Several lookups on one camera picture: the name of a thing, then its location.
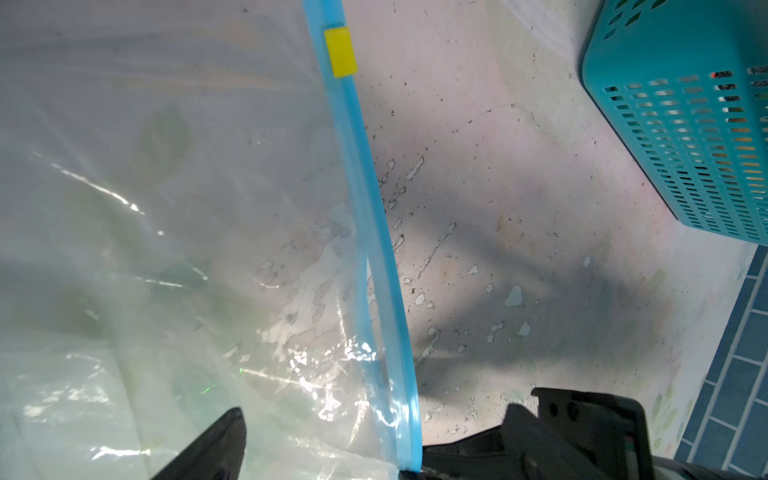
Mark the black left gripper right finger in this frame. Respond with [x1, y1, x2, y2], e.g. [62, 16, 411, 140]
[502, 404, 608, 479]

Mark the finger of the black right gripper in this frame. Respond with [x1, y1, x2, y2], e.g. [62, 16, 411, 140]
[398, 387, 654, 479]

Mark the clear zip top bag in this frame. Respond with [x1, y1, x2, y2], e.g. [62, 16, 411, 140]
[1, 1, 422, 479]

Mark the teal plastic basket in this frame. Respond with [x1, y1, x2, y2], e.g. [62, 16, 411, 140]
[580, 0, 767, 245]

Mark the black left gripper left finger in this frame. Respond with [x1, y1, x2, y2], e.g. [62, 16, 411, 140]
[152, 407, 247, 480]

